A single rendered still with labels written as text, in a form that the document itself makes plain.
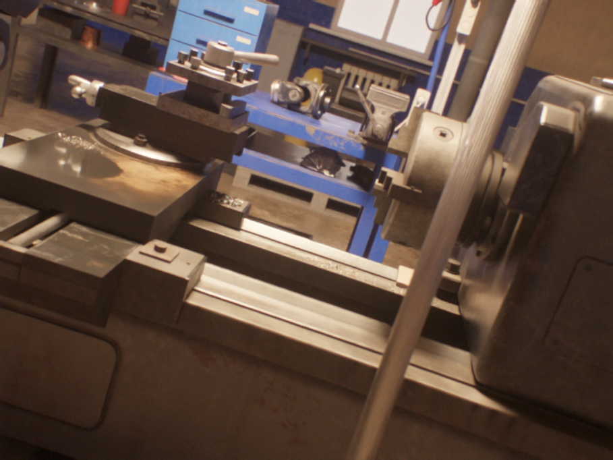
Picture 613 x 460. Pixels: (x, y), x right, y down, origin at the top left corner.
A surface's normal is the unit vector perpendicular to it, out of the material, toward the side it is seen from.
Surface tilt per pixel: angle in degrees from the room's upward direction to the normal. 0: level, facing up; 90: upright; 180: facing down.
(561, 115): 42
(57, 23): 90
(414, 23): 90
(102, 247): 0
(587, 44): 90
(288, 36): 90
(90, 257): 0
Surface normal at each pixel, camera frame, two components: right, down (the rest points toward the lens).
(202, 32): -0.14, 0.24
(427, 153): 0.05, -0.32
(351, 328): 0.29, -0.92
